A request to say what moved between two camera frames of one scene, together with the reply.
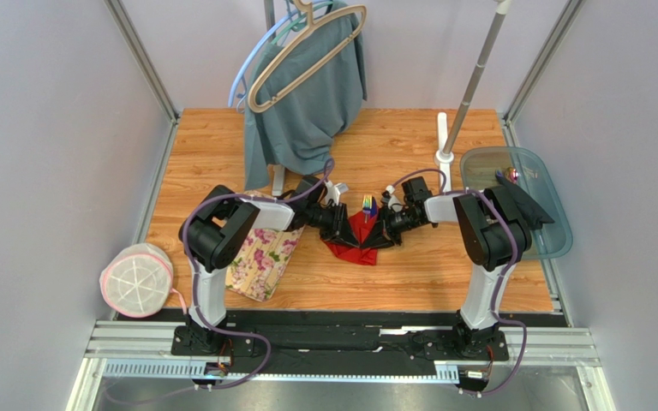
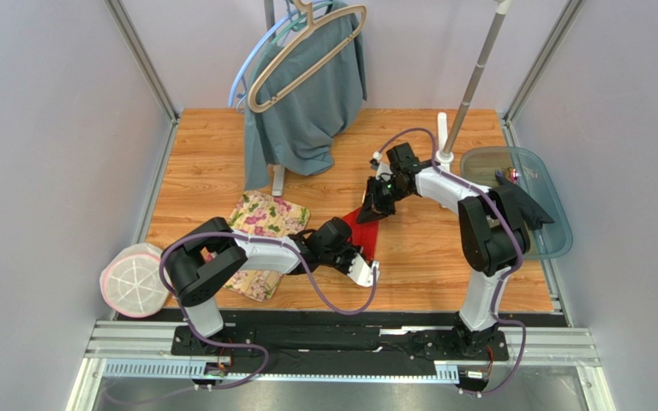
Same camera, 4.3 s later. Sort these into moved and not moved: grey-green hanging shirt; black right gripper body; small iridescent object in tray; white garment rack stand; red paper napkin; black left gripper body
Moved: black right gripper body; black left gripper body
Not moved: small iridescent object in tray; white garment rack stand; grey-green hanging shirt; red paper napkin
